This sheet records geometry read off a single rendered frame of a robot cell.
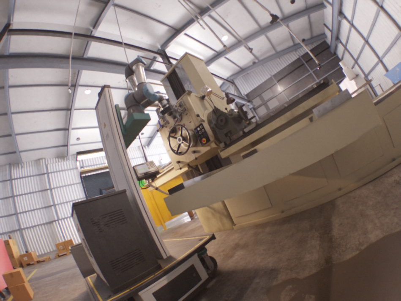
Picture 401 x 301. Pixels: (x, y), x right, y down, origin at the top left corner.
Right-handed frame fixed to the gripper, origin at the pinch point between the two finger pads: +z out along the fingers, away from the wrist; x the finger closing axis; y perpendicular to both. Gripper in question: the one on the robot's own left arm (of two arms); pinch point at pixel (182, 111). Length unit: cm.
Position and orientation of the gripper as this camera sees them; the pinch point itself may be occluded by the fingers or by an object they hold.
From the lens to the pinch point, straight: 221.2
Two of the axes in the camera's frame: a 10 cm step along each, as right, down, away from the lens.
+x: -1.9, -6.6, 7.2
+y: 5.1, -7.0, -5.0
